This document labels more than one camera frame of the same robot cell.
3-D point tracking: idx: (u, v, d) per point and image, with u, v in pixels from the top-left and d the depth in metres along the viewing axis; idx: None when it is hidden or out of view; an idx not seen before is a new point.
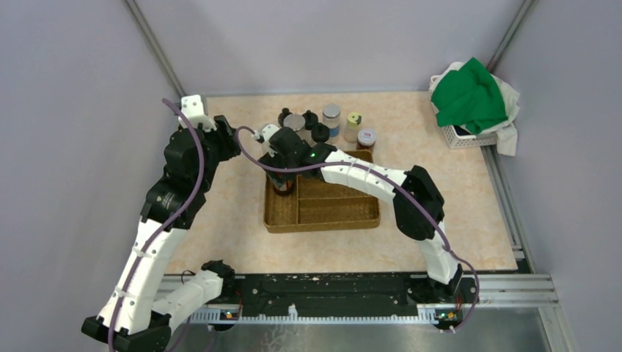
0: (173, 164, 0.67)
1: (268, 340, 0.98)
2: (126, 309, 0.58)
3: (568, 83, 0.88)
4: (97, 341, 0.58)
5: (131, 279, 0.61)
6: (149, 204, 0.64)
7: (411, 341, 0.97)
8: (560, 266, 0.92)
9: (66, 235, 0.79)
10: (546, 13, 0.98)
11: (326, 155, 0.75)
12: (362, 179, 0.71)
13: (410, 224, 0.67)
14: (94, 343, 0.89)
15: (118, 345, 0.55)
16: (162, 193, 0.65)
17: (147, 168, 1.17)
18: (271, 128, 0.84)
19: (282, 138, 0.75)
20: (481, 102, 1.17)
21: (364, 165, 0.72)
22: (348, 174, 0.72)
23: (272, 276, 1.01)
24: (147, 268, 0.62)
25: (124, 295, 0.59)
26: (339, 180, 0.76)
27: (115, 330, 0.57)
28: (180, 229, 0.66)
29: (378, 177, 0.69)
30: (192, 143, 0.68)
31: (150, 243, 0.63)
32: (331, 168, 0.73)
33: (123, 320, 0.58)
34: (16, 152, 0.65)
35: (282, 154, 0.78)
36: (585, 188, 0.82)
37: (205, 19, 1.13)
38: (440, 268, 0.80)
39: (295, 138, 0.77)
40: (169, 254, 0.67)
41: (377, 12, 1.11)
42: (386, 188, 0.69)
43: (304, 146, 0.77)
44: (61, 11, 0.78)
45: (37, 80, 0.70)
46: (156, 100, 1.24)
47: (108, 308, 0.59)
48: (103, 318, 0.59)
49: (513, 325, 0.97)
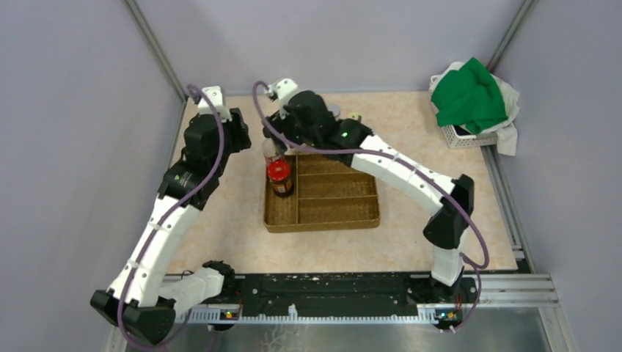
0: (191, 146, 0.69)
1: (268, 340, 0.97)
2: (138, 279, 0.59)
3: (568, 82, 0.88)
4: (105, 314, 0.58)
5: (144, 252, 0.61)
6: (166, 182, 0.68)
7: (411, 341, 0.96)
8: (561, 266, 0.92)
9: (67, 235, 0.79)
10: (546, 12, 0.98)
11: (359, 137, 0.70)
12: (404, 179, 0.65)
13: (442, 235, 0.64)
14: (94, 344, 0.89)
15: (127, 316, 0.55)
16: (180, 173, 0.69)
17: (147, 168, 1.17)
18: (288, 82, 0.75)
19: (312, 108, 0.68)
20: (481, 102, 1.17)
21: (409, 164, 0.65)
22: (386, 169, 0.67)
23: (272, 276, 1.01)
24: (160, 242, 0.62)
25: (136, 267, 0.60)
26: (371, 170, 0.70)
27: (126, 301, 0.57)
28: (194, 209, 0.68)
29: (425, 181, 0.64)
30: (211, 126, 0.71)
31: (166, 218, 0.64)
32: (369, 157, 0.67)
33: (134, 292, 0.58)
34: (16, 151, 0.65)
35: (306, 125, 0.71)
36: (586, 188, 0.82)
37: (205, 19, 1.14)
38: (447, 270, 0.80)
39: (325, 109, 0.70)
40: (182, 232, 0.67)
41: (377, 11, 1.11)
42: (432, 193, 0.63)
43: (331, 120, 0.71)
44: (62, 10, 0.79)
45: (39, 81, 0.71)
46: (157, 100, 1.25)
47: (120, 281, 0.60)
48: (114, 290, 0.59)
49: (514, 325, 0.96)
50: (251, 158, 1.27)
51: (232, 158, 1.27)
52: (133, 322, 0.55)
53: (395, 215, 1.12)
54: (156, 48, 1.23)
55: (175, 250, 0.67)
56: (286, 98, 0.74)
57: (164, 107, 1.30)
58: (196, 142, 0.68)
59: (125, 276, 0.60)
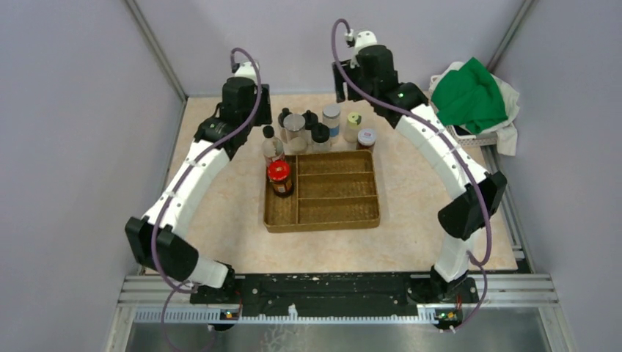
0: (229, 98, 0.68)
1: (267, 340, 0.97)
2: (173, 208, 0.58)
3: (568, 82, 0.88)
4: (133, 241, 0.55)
5: (181, 184, 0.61)
6: (203, 128, 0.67)
7: (411, 341, 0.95)
8: (561, 266, 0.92)
9: (66, 235, 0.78)
10: (546, 12, 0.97)
11: (414, 100, 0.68)
12: (440, 155, 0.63)
13: (453, 218, 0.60)
14: (94, 344, 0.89)
15: (161, 240, 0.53)
16: (214, 123, 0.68)
17: (146, 168, 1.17)
18: (370, 36, 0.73)
19: (378, 59, 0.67)
20: (481, 102, 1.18)
21: (451, 143, 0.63)
22: (427, 140, 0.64)
23: (272, 276, 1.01)
24: (196, 177, 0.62)
25: (172, 196, 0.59)
26: (411, 137, 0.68)
27: (160, 226, 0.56)
28: (225, 155, 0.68)
29: (457, 162, 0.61)
30: (249, 82, 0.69)
31: (202, 156, 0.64)
32: (416, 124, 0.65)
33: (168, 219, 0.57)
34: (17, 152, 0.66)
35: (367, 75, 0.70)
36: (586, 188, 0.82)
37: (205, 19, 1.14)
38: (449, 266, 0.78)
39: (389, 66, 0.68)
40: (212, 176, 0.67)
41: (378, 11, 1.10)
42: (460, 177, 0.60)
43: (393, 78, 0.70)
44: (63, 11, 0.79)
45: (39, 81, 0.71)
46: (157, 100, 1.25)
47: (154, 207, 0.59)
48: (148, 217, 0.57)
49: (514, 325, 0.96)
50: (251, 158, 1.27)
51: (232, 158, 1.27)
52: (166, 246, 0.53)
53: (395, 215, 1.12)
54: (156, 48, 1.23)
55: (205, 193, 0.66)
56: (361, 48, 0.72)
57: (163, 107, 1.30)
58: (232, 96, 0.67)
59: (160, 205, 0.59)
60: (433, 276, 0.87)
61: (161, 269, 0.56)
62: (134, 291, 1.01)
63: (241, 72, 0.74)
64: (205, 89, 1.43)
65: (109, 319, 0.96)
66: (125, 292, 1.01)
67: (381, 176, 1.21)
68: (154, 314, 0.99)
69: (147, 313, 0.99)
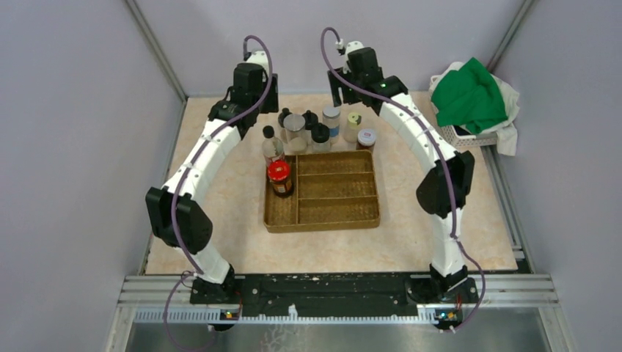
0: (240, 81, 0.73)
1: (268, 340, 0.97)
2: (191, 178, 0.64)
3: (568, 82, 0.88)
4: (152, 209, 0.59)
5: (199, 157, 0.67)
6: (216, 108, 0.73)
7: (411, 341, 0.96)
8: (561, 266, 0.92)
9: (65, 236, 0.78)
10: (546, 12, 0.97)
11: (396, 89, 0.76)
12: (414, 136, 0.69)
13: (427, 194, 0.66)
14: (94, 345, 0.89)
15: (181, 207, 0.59)
16: (227, 105, 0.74)
17: (146, 168, 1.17)
18: (358, 42, 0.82)
19: (362, 56, 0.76)
20: (481, 102, 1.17)
21: (424, 125, 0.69)
22: (405, 122, 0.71)
23: (272, 276, 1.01)
24: (212, 150, 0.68)
25: (190, 168, 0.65)
26: (393, 122, 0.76)
27: (180, 194, 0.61)
28: (238, 133, 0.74)
29: (429, 141, 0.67)
30: (259, 67, 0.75)
31: (217, 133, 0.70)
32: (393, 108, 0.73)
33: (187, 188, 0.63)
34: (17, 152, 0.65)
35: (354, 71, 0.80)
36: (586, 188, 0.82)
37: (205, 19, 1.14)
38: (442, 259, 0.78)
39: (373, 61, 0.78)
40: (225, 152, 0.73)
41: (378, 11, 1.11)
42: (430, 154, 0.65)
43: (377, 73, 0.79)
44: (62, 11, 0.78)
45: (38, 81, 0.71)
46: (157, 100, 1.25)
47: (174, 178, 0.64)
48: (169, 186, 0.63)
49: (514, 325, 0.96)
50: (251, 159, 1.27)
51: (232, 158, 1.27)
52: (185, 213, 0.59)
53: (395, 215, 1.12)
54: (156, 48, 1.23)
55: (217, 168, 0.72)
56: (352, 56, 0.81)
57: (163, 107, 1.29)
58: (243, 78, 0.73)
59: (177, 177, 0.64)
60: (433, 274, 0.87)
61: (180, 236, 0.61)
62: (134, 291, 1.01)
63: (256, 60, 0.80)
64: (205, 89, 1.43)
65: (109, 319, 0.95)
66: (125, 292, 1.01)
67: (381, 176, 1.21)
68: (155, 314, 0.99)
69: (147, 313, 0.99)
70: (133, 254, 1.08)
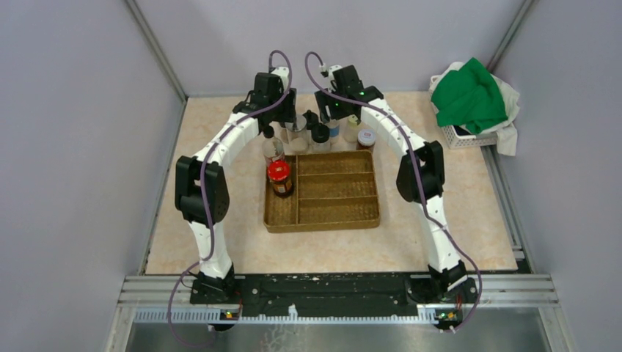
0: (260, 85, 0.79)
1: (268, 340, 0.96)
2: (218, 152, 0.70)
3: (568, 82, 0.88)
4: (181, 176, 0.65)
5: (226, 136, 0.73)
6: (239, 104, 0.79)
7: (411, 342, 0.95)
8: (562, 267, 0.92)
9: (64, 237, 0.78)
10: (547, 12, 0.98)
11: (372, 97, 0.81)
12: (389, 130, 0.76)
13: (403, 180, 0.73)
14: (94, 344, 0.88)
15: (208, 172, 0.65)
16: (249, 102, 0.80)
17: (146, 167, 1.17)
18: (338, 64, 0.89)
19: (342, 72, 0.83)
20: (481, 102, 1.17)
21: (397, 121, 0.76)
22: (380, 122, 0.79)
23: (272, 276, 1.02)
24: (236, 134, 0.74)
25: (218, 144, 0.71)
26: (372, 123, 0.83)
27: (207, 162, 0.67)
28: (257, 126, 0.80)
29: (401, 135, 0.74)
30: (278, 76, 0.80)
31: (242, 120, 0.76)
32: (370, 111, 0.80)
33: (214, 158, 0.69)
34: (16, 152, 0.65)
35: (338, 87, 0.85)
36: (586, 187, 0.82)
37: (205, 19, 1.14)
38: (436, 252, 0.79)
39: (354, 75, 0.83)
40: (246, 140, 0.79)
41: (378, 11, 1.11)
42: (401, 144, 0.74)
43: (359, 85, 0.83)
44: (61, 11, 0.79)
45: (38, 80, 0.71)
46: (157, 100, 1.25)
47: (202, 151, 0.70)
48: (198, 156, 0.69)
49: (514, 325, 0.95)
50: (252, 158, 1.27)
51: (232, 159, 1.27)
52: (213, 177, 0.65)
53: (395, 215, 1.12)
54: (156, 48, 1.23)
55: (238, 152, 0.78)
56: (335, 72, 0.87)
57: (163, 107, 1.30)
58: (263, 83, 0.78)
59: (206, 149, 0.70)
60: (433, 275, 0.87)
61: (207, 200, 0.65)
62: (135, 291, 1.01)
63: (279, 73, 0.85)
64: (205, 89, 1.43)
65: (109, 319, 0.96)
66: (125, 292, 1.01)
67: (381, 176, 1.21)
68: (155, 314, 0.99)
69: (147, 313, 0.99)
70: (133, 254, 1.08)
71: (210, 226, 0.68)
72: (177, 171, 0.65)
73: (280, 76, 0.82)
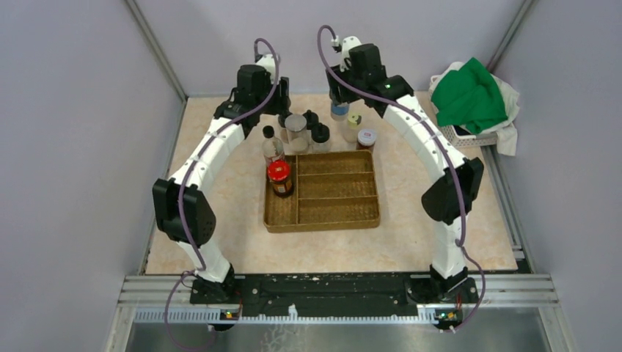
0: (243, 83, 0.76)
1: (268, 340, 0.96)
2: (197, 171, 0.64)
3: (569, 81, 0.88)
4: (159, 200, 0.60)
5: (205, 150, 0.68)
6: (221, 108, 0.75)
7: (411, 341, 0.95)
8: (562, 267, 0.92)
9: (64, 237, 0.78)
10: (546, 12, 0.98)
11: (399, 90, 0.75)
12: (422, 141, 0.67)
13: (435, 200, 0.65)
14: (94, 343, 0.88)
15: (188, 197, 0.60)
16: (232, 105, 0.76)
17: (146, 168, 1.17)
18: (354, 39, 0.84)
19: (365, 54, 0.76)
20: (481, 102, 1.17)
21: (433, 130, 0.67)
22: (411, 127, 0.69)
23: (272, 276, 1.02)
24: (218, 145, 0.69)
25: (196, 161, 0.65)
26: (397, 125, 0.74)
27: (186, 185, 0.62)
28: (242, 131, 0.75)
29: (437, 148, 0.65)
30: (262, 69, 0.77)
31: (222, 129, 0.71)
32: (400, 111, 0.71)
33: (194, 180, 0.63)
34: (16, 152, 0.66)
35: (358, 69, 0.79)
36: (586, 187, 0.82)
37: (205, 19, 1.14)
38: (445, 261, 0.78)
39: (377, 59, 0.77)
40: (229, 149, 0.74)
41: (377, 11, 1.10)
42: (439, 161, 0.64)
43: (381, 72, 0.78)
44: (62, 11, 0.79)
45: (37, 79, 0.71)
46: (157, 100, 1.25)
47: (181, 171, 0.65)
48: (176, 178, 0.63)
49: (514, 325, 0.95)
50: (252, 159, 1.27)
51: (232, 159, 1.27)
52: (193, 203, 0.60)
53: (395, 215, 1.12)
54: (156, 48, 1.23)
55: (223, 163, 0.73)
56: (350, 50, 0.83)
57: (163, 107, 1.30)
58: (246, 80, 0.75)
59: (185, 168, 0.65)
60: (433, 275, 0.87)
61: (187, 228, 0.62)
62: (135, 291, 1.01)
63: (265, 62, 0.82)
64: (205, 89, 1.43)
65: (109, 319, 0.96)
66: (125, 292, 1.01)
67: (381, 176, 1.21)
68: (155, 314, 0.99)
69: (147, 313, 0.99)
70: (133, 254, 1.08)
71: (195, 249, 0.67)
72: (153, 196, 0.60)
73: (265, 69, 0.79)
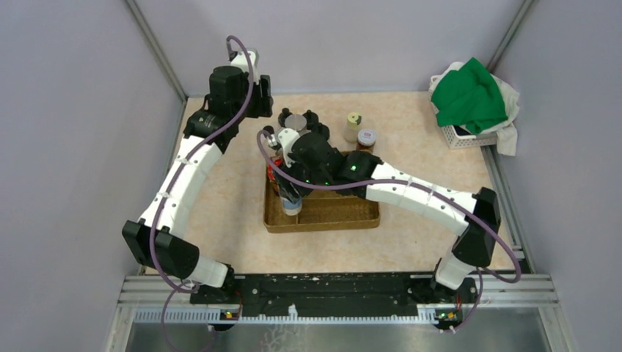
0: (217, 90, 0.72)
1: (268, 340, 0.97)
2: (169, 209, 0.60)
3: (569, 81, 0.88)
4: (133, 243, 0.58)
5: (174, 184, 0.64)
6: (191, 125, 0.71)
7: (411, 342, 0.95)
8: (562, 267, 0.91)
9: (66, 236, 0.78)
10: (547, 12, 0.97)
11: (369, 167, 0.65)
12: (423, 203, 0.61)
13: (472, 251, 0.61)
14: (94, 342, 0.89)
15: (159, 242, 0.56)
16: (204, 116, 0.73)
17: (146, 168, 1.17)
18: (288, 130, 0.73)
19: (314, 148, 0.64)
20: (481, 102, 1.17)
21: (426, 186, 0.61)
22: (403, 196, 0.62)
23: (272, 276, 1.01)
24: (189, 173, 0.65)
25: (166, 197, 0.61)
26: (388, 200, 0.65)
27: (157, 227, 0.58)
28: (218, 149, 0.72)
29: (444, 202, 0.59)
30: (238, 72, 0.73)
31: (193, 153, 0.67)
32: (384, 185, 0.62)
33: (165, 221, 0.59)
34: (17, 151, 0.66)
35: (309, 164, 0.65)
36: (586, 187, 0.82)
37: (205, 18, 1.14)
38: (454, 276, 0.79)
39: (327, 147, 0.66)
40: (206, 171, 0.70)
41: (378, 9, 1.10)
42: (455, 213, 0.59)
43: (336, 157, 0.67)
44: (62, 11, 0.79)
45: (36, 78, 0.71)
46: (157, 100, 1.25)
47: (149, 211, 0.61)
48: (145, 219, 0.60)
49: (514, 325, 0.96)
50: (251, 159, 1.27)
51: (232, 159, 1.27)
52: (165, 248, 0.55)
53: (395, 215, 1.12)
54: (156, 48, 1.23)
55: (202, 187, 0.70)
56: (289, 146, 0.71)
57: (163, 106, 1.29)
58: (220, 86, 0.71)
59: (155, 207, 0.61)
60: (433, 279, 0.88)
61: (161, 268, 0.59)
62: (134, 291, 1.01)
63: (238, 61, 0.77)
64: (205, 89, 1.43)
65: (109, 319, 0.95)
66: (125, 292, 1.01)
67: None
68: (154, 314, 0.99)
69: (147, 313, 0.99)
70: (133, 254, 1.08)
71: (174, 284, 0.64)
72: (125, 237, 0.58)
73: (240, 70, 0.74)
